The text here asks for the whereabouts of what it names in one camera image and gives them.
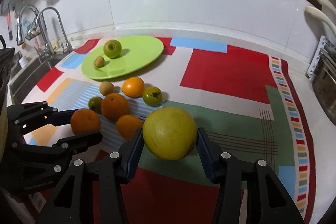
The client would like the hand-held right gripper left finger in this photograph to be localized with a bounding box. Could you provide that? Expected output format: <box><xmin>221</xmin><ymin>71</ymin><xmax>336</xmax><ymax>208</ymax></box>
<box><xmin>35</xmin><ymin>127</ymin><xmax>145</xmax><ymax>224</ymax></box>

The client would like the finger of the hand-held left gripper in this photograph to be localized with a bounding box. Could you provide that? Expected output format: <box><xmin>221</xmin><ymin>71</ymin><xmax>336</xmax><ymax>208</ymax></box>
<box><xmin>10</xmin><ymin>131</ymin><xmax>103</xmax><ymax>174</ymax></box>
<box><xmin>7</xmin><ymin>101</ymin><xmax>78</xmax><ymax>138</ymax></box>

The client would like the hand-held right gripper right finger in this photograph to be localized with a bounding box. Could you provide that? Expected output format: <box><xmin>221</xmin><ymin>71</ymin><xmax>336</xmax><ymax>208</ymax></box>
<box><xmin>197</xmin><ymin>127</ymin><xmax>306</xmax><ymax>224</ymax></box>

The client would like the yellow grapefruit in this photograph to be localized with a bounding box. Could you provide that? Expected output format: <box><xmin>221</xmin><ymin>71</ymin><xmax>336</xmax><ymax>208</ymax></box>
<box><xmin>142</xmin><ymin>107</ymin><xmax>198</xmax><ymax>161</ymax></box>

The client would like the small green citrus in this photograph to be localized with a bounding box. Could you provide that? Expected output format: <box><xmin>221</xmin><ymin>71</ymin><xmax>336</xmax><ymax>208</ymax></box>
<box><xmin>88</xmin><ymin>96</ymin><xmax>103</xmax><ymax>115</ymax></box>

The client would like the large dark orange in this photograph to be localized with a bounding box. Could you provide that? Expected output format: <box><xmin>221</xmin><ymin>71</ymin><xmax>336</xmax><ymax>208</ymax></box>
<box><xmin>101</xmin><ymin>93</ymin><xmax>130</xmax><ymax>121</ymax></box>

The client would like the steel sink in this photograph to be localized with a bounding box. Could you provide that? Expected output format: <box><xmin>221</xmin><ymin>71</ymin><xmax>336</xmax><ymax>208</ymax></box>
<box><xmin>9</xmin><ymin>53</ymin><xmax>69</xmax><ymax>104</ymax></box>

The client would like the green tomato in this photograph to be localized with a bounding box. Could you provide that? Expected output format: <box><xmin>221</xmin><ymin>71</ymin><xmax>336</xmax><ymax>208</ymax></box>
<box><xmin>142</xmin><ymin>86</ymin><xmax>162</xmax><ymax>106</ymax></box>

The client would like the bright orange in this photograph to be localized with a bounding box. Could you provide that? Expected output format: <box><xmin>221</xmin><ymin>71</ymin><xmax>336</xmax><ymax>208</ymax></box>
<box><xmin>121</xmin><ymin>77</ymin><xmax>145</xmax><ymax>98</ymax></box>

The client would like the green apple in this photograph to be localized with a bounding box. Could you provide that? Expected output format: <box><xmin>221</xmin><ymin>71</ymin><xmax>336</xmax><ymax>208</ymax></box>
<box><xmin>103</xmin><ymin>40</ymin><xmax>122</xmax><ymax>59</ymax></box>

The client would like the colourful patterned mat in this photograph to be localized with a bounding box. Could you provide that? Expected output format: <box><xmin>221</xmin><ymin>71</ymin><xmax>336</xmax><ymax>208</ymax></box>
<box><xmin>22</xmin><ymin>38</ymin><xmax>317</xmax><ymax>224</ymax></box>

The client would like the green plate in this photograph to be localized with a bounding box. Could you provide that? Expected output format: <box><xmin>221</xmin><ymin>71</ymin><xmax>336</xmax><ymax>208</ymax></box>
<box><xmin>81</xmin><ymin>35</ymin><xmax>164</xmax><ymax>81</ymax></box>

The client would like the chrome faucet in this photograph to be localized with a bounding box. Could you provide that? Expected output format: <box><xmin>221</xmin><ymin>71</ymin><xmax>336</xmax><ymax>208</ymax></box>
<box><xmin>16</xmin><ymin>5</ymin><xmax>40</xmax><ymax>46</ymax></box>
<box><xmin>35</xmin><ymin>7</ymin><xmax>73</xmax><ymax>57</ymax></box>

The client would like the metal tray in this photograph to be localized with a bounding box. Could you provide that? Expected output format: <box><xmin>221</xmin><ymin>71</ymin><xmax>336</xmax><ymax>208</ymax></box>
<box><xmin>312</xmin><ymin>49</ymin><xmax>336</xmax><ymax>125</ymax></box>

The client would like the wire sink basket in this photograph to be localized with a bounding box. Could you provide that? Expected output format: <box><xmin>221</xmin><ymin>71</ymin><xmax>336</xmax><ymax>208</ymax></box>
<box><xmin>25</xmin><ymin>18</ymin><xmax>43</xmax><ymax>41</ymax></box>

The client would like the cream utensil handle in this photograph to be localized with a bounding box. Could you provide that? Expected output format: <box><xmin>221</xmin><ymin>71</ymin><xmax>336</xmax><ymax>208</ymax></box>
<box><xmin>305</xmin><ymin>6</ymin><xmax>336</xmax><ymax>39</ymax></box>
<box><xmin>312</xmin><ymin>0</ymin><xmax>336</xmax><ymax>18</ymax></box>

